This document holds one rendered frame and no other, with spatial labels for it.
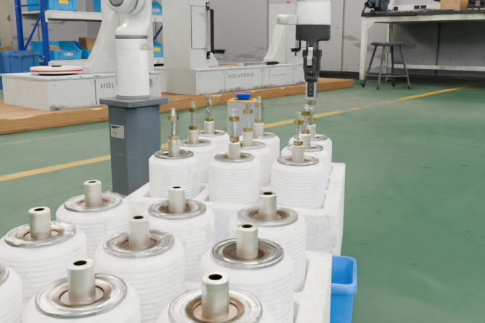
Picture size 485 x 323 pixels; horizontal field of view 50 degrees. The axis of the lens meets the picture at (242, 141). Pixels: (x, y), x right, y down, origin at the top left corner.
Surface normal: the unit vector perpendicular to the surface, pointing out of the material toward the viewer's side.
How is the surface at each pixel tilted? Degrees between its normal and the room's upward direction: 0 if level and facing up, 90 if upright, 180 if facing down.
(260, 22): 90
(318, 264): 0
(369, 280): 0
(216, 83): 90
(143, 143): 90
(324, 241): 90
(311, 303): 0
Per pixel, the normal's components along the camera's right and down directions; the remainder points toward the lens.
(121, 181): -0.66, 0.15
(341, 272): -0.21, 0.15
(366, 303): 0.00, -0.98
